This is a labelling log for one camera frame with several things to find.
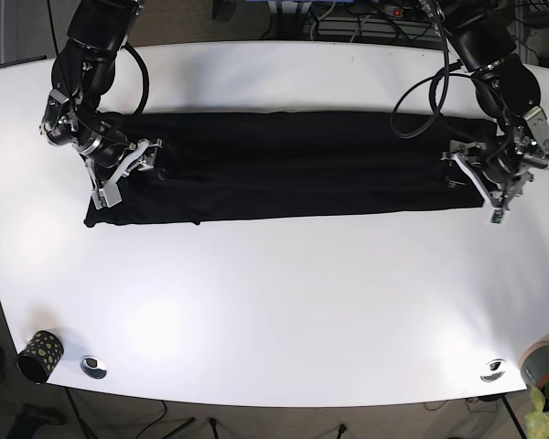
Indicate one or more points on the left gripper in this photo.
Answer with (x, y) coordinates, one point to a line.
(497, 185)

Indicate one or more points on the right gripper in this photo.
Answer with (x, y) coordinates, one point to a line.
(108, 164)

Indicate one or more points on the right table cable grommet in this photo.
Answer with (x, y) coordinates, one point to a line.
(493, 370)

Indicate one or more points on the table cable grommet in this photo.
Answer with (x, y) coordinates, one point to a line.
(93, 367)
(493, 370)

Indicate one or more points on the green potted plant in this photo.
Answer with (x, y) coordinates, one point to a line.
(537, 419)

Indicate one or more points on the left table cable grommet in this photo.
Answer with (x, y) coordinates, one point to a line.
(93, 367)

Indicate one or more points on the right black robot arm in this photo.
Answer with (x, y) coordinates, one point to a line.
(83, 71)

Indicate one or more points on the grey tape roll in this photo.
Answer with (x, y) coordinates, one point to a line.
(534, 365)

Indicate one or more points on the black gold-dotted cup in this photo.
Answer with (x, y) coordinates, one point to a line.
(40, 357)

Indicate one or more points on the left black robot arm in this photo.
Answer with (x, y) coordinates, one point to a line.
(477, 46)

